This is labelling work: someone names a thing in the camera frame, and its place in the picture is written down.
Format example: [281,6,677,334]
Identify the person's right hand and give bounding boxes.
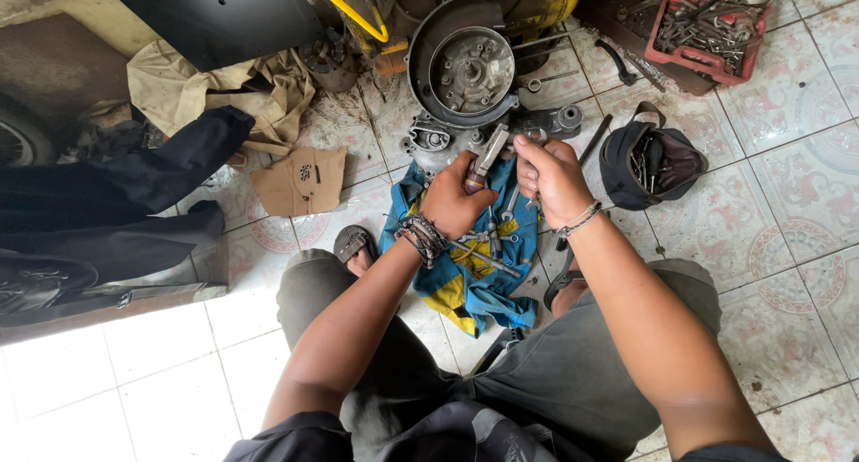
[513,135,598,231]

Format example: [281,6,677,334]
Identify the person's left hand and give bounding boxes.
[419,150,501,242]

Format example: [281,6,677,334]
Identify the maroon handled pliers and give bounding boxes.
[465,123,511,196]

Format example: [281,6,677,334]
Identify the thin silver combination wrench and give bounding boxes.
[459,230,519,244]

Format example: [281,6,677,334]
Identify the dark metal rod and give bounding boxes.
[578,114,613,167]

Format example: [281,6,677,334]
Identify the long silver socket wrench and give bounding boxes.
[448,238,523,279]

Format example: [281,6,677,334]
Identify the blue and yellow cloth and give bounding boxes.
[378,157,541,338]

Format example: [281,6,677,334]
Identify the black tool bag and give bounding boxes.
[599,101,710,212]

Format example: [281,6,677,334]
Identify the person's right sandal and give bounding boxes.
[543,246,586,313]

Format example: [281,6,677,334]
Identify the person's sandal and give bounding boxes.
[333,225,379,268]
[543,246,586,313]

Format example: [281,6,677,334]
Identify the person's left sandal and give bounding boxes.
[333,225,379,268]

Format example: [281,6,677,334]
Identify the grey scooter engine case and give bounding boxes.
[400,0,585,176]

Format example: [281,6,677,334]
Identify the black curved wrench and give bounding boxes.
[595,38,639,87]

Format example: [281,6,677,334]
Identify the brown cardboard piece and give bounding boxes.
[250,146,349,218]

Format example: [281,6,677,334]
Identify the yellow scooter body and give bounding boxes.
[463,0,585,39]

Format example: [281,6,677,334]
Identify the round metal clutch part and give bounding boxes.
[298,29,358,93]

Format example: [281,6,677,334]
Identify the person's grey shorts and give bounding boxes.
[276,249,723,462]

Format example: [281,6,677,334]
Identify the red tray of tools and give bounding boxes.
[644,0,779,87]

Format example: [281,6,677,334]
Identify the person's black shirt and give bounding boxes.
[223,400,793,462]

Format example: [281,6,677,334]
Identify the dirty beige cloth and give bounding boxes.
[127,39,316,168]

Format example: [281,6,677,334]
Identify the black flat panel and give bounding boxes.
[97,0,327,73]

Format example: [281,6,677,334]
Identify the black scooter body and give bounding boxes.
[0,105,256,329]

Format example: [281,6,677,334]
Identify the dark beaded bracelets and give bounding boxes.
[394,213,450,270]

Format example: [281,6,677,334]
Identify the silver wrist bracelet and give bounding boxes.
[555,199,604,240]

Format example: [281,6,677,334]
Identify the silver ring spanner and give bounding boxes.
[526,70,580,93]

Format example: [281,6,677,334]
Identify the yellow hose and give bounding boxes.
[302,0,390,44]

